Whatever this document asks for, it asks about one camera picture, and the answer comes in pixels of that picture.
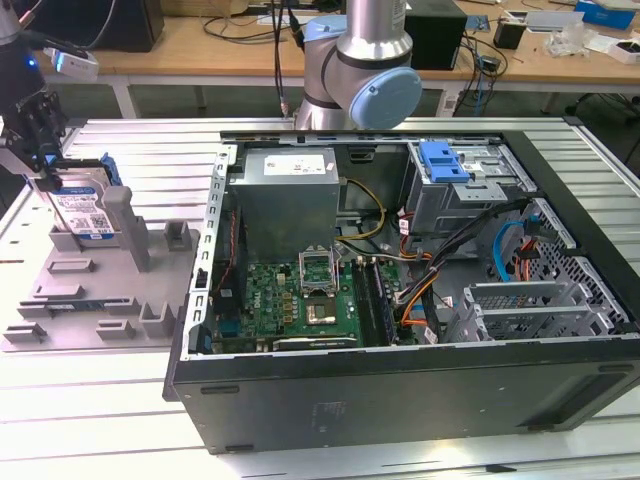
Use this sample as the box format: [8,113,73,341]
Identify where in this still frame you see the hard disk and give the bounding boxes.
[24,152,119,244]

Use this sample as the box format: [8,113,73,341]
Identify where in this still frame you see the blue data wire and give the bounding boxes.
[492,209,541,296]

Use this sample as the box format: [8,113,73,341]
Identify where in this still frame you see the red orange power wire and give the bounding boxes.
[514,238,540,296]

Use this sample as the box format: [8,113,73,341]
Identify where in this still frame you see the grey metal disk bay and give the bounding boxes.
[447,279,616,344]

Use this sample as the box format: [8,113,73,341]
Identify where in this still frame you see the black computer tower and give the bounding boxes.
[19,0,166,54]

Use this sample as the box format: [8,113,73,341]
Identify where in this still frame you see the wooden desk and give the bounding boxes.
[0,0,640,96]

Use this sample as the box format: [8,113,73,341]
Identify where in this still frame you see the grey parts rack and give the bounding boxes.
[1,185,201,354]

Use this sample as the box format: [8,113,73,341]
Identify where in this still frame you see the green RAM stick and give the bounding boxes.
[44,299,109,314]

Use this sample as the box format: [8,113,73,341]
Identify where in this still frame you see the black case fan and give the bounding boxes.
[214,207,249,314]

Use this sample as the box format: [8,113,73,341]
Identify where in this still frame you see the grey power supply unit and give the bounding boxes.
[227,147,341,261]

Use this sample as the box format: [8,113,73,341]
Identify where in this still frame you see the green motherboard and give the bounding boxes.
[212,257,401,351]

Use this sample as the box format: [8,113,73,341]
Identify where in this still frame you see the metal socket cover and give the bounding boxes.
[298,247,342,296]

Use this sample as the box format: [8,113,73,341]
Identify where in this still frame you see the CPU socket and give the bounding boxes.
[304,297,341,326]

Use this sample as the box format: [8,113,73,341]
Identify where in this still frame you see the black graphics card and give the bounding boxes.
[272,335,361,351]

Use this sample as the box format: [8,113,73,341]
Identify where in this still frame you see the black RAM slot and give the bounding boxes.
[352,259,376,347]

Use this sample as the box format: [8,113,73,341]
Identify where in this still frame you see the black RAM stick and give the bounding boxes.
[372,259,400,346]

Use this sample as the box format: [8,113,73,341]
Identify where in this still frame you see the blue drive carrier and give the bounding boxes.
[419,142,474,184]

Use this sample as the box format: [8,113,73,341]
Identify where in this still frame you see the grey metal drive cage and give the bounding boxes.
[404,139,539,246]

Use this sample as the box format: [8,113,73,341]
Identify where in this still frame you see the small black open box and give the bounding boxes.
[493,17,529,50]

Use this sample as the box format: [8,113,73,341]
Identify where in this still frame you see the black PC case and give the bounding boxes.
[162,128,640,456]

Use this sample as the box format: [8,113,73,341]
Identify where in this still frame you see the clear plastic bags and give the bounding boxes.
[544,24,601,57]

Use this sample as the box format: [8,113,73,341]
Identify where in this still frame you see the blue cardboard box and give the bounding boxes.
[574,0,636,26]

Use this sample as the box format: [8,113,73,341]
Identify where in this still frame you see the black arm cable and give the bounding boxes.
[272,0,301,119]

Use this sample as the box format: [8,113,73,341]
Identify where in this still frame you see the yellow black wire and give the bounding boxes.
[337,177,386,244]

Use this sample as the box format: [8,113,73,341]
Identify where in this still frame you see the orange wire bundle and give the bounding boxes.
[397,277,437,329]

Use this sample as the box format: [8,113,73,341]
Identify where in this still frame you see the black cable bundle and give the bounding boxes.
[422,197,531,346]

